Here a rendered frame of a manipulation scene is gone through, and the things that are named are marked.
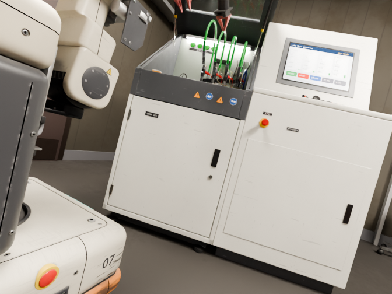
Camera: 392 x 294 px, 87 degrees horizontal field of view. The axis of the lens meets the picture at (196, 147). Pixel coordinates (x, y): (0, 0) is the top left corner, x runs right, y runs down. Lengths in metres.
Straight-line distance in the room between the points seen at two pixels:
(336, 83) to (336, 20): 1.89
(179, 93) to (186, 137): 0.26
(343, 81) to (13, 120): 1.60
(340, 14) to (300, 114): 2.37
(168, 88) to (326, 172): 0.96
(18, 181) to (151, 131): 0.83
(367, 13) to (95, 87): 3.20
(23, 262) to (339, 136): 1.30
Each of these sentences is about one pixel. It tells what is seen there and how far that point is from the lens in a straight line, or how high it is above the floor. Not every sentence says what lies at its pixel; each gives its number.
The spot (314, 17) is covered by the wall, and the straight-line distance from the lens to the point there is 3.46.
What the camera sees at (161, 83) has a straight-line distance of 1.27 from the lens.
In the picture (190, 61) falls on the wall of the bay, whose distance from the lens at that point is 1.87.
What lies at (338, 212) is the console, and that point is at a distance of 1.32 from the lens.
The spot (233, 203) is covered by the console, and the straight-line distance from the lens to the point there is 1.19.
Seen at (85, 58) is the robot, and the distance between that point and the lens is 0.76.
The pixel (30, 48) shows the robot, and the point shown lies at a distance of 0.51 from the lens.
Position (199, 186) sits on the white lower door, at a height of 0.37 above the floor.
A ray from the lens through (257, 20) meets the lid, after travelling 1.82.
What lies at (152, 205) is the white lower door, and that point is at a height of 0.19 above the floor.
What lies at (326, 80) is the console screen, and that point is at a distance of 1.60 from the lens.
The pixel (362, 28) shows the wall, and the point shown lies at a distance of 3.40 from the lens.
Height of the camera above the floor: 0.63
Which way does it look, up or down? 3 degrees down
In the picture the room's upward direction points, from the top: 14 degrees clockwise
